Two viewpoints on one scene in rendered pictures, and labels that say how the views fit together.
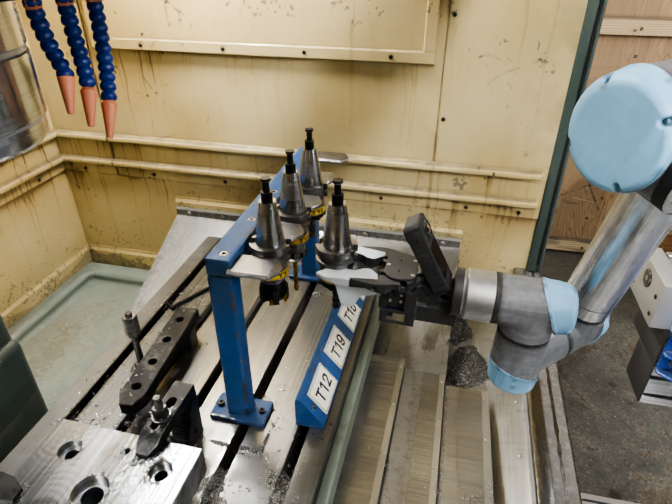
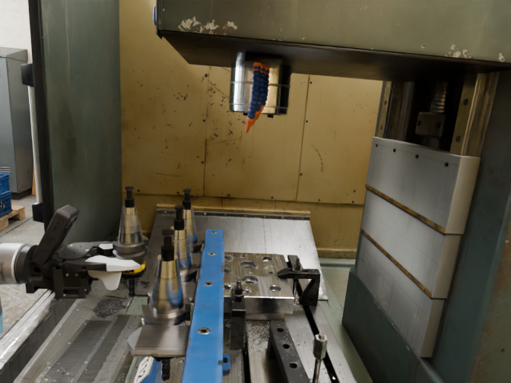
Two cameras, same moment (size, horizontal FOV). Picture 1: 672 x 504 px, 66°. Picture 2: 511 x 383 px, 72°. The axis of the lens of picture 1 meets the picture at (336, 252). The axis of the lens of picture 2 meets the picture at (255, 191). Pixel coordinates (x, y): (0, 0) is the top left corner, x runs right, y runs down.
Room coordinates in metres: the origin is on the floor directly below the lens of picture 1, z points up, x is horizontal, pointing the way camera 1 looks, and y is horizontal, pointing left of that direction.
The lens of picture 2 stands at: (1.30, 0.01, 1.49)
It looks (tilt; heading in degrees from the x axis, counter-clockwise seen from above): 14 degrees down; 161
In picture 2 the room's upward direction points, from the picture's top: 4 degrees clockwise
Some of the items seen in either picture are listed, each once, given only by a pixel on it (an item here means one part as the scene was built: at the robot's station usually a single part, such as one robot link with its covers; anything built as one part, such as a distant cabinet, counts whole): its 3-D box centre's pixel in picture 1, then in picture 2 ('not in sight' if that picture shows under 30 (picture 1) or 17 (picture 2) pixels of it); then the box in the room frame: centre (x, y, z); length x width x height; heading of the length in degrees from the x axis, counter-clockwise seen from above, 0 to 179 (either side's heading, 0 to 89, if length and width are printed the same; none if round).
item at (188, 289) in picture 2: (302, 201); (172, 291); (0.83, 0.06, 1.21); 0.07 x 0.05 x 0.01; 76
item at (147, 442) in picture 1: (167, 428); (237, 308); (0.53, 0.26, 0.97); 0.13 x 0.03 x 0.15; 166
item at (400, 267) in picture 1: (419, 289); (61, 267); (0.62, -0.12, 1.17); 0.12 x 0.08 x 0.09; 76
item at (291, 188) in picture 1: (291, 190); (178, 247); (0.77, 0.07, 1.26); 0.04 x 0.04 x 0.07
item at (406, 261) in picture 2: not in sight; (398, 231); (0.51, 0.75, 1.16); 0.48 x 0.05 x 0.51; 166
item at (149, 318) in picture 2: (310, 188); (166, 312); (0.88, 0.05, 1.21); 0.06 x 0.06 x 0.03
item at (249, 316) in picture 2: not in sight; (249, 310); (0.46, 0.31, 0.92); 0.20 x 0.03 x 0.04; 76
